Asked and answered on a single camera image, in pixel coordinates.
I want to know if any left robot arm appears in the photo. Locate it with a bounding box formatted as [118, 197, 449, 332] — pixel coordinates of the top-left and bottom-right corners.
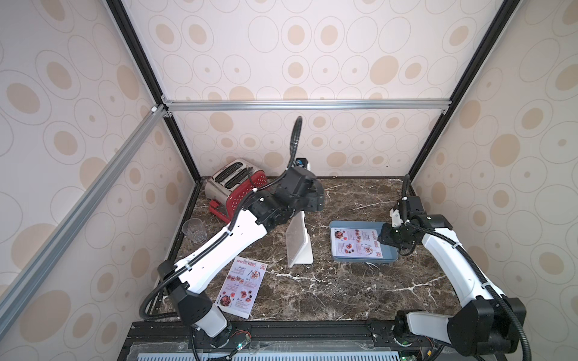
[139, 166, 325, 348]

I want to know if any red polka dot toaster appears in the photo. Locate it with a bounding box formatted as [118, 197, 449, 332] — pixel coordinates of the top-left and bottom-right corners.
[205, 159, 268, 224]

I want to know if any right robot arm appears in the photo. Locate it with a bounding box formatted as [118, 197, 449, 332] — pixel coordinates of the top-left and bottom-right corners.
[380, 194, 532, 360]

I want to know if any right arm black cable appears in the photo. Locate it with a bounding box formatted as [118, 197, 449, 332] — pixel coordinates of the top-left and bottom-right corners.
[400, 174, 533, 361]

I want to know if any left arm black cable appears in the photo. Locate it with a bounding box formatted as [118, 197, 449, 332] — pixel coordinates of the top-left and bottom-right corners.
[138, 116, 303, 320]

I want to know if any blue grey tray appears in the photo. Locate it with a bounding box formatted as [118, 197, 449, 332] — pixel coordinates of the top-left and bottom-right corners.
[330, 221, 399, 264]

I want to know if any new menu sheet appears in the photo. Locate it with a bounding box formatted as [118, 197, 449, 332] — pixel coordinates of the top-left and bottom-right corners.
[331, 227, 383, 260]

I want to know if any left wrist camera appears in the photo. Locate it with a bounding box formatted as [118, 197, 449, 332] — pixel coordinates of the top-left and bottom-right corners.
[294, 157, 311, 171]

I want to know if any clear drinking glass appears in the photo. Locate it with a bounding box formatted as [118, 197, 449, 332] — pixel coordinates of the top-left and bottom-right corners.
[182, 218, 207, 245]

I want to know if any horizontal aluminium frame bar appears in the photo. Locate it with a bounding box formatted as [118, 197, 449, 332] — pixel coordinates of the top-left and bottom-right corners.
[166, 99, 452, 112]

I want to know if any left aluminium frame bar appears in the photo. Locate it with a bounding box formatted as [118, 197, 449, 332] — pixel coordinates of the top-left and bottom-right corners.
[1, 105, 167, 338]

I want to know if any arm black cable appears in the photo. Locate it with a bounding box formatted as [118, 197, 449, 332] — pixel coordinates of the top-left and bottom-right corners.
[138, 116, 303, 320]
[400, 174, 533, 361]

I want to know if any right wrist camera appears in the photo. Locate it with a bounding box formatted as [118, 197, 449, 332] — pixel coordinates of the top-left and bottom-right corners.
[389, 209, 403, 229]

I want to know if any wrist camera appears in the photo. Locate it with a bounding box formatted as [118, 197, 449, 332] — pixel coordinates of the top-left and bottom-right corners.
[294, 157, 311, 171]
[389, 209, 403, 229]

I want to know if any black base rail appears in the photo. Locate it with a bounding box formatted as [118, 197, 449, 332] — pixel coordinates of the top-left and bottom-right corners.
[118, 320, 463, 360]

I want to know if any old pink menu sheet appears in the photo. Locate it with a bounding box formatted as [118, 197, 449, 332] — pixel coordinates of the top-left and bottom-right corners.
[215, 257, 267, 319]

